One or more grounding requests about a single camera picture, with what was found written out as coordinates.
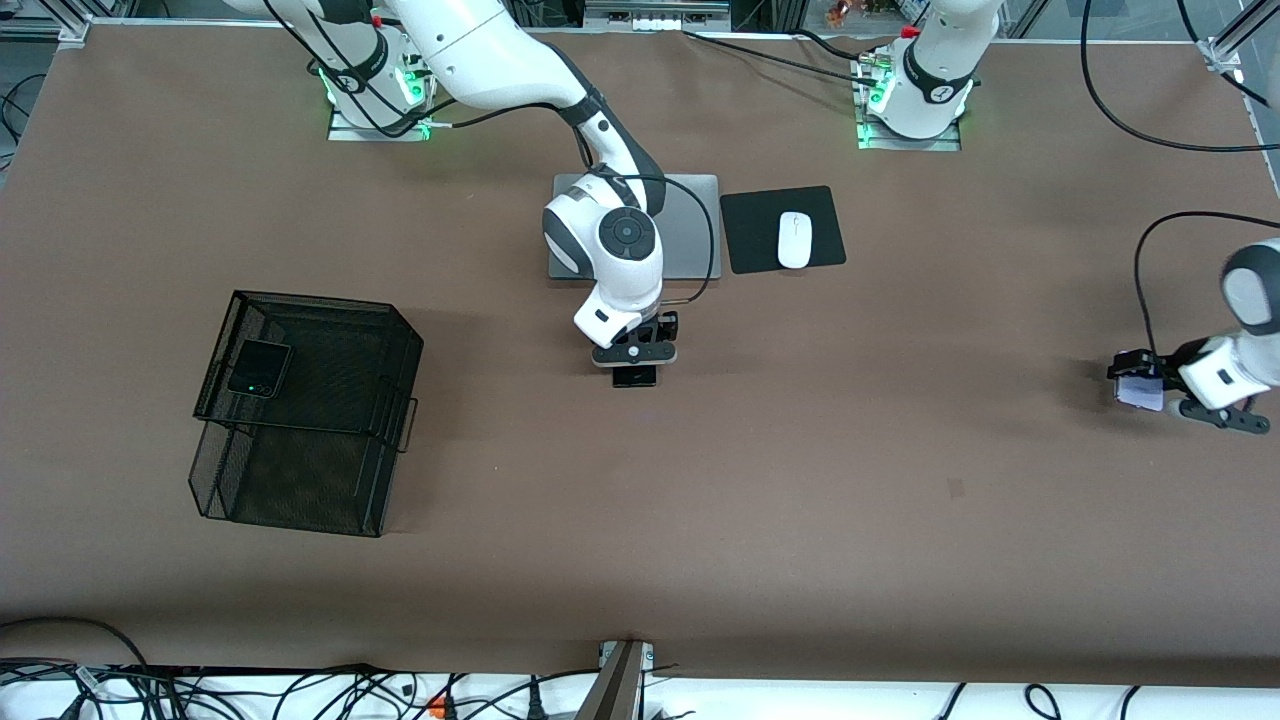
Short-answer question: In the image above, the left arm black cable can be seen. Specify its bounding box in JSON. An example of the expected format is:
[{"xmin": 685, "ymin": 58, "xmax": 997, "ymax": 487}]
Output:
[{"xmin": 1080, "ymin": 0, "xmax": 1280, "ymax": 363}]

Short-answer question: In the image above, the silver closed laptop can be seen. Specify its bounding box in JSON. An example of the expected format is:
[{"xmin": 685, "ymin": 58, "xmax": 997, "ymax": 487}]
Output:
[{"xmin": 547, "ymin": 174, "xmax": 723, "ymax": 281}]

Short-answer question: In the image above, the aluminium frame profile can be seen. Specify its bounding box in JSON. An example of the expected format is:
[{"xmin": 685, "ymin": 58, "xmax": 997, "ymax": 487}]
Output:
[
  {"xmin": 1203, "ymin": 0, "xmax": 1280, "ymax": 191},
  {"xmin": 0, "ymin": 0, "xmax": 93, "ymax": 49}
]

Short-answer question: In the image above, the long black table cable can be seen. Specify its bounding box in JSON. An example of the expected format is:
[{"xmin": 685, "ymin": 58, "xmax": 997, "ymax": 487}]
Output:
[{"xmin": 683, "ymin": 30, "xmax": 883, "ymax": 89}]

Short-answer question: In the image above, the black mesh two-tier tray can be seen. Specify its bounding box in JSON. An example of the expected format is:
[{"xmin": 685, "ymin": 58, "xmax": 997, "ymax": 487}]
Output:
[{"xmin": 188, "ymin": 290, "xmax": 425, "ymax": 539}]

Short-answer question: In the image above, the white computer mouse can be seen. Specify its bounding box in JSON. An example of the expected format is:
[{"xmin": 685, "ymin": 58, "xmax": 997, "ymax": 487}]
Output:
[{"xmin": 778, "ymin": 211, "xmax": 813, "ymax": 270}]

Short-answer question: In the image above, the grey metal camera mount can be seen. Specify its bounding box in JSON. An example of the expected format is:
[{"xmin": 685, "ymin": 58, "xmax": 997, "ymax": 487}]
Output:
[{"xmin": 575, "ymin": 640, "xmax": 656, "ymax": 720}]

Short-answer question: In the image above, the small black flip phone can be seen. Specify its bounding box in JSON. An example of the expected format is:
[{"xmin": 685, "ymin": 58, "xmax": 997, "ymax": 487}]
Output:
[{"xmin": 226, "ymin": 339, "xmax": 294, "ymax": 400}]

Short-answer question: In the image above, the grey metal connector panel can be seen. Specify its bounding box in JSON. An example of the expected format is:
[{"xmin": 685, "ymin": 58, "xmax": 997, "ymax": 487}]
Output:
[{"xmin": 583, "ymin": 0, "xmax": 732, "ymax": 33}]

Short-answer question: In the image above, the grey arched floor cable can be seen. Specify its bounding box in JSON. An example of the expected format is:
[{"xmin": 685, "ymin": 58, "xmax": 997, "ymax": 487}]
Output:
[{"xmin": 0, "ymin": 616, "xmax": 151, "ymax": 671}]

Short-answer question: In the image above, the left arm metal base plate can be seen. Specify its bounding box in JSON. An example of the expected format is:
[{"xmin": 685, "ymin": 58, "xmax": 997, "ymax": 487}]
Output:
[{"xmin": 857, "ymin": 55, "xmax": 963, "ymax": 153}]

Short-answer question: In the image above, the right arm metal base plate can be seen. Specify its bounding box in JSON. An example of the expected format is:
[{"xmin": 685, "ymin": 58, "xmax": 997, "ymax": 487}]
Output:
[{"xmin": 328, "ymin": 50, "xmax": 435, "ymax": 143}]

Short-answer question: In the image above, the lavender white flip phone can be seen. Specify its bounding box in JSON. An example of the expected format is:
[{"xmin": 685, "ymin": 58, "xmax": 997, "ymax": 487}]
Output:
[{"xmin": 1116, "ymin": 375, "xmax": 1167, "ymax": 413}]

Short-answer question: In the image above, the short black table cable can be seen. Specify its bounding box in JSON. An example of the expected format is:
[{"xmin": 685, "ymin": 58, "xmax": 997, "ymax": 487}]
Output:
[{"xmin": 793, "ymin": 28, "xmax": 865, "ymax": 63}]

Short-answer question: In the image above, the black mouse pad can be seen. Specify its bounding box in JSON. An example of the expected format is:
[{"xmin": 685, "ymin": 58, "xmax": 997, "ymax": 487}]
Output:
[{"xmin": 720, "ymin": 185, "xmax": 848, "ymax": 275}]

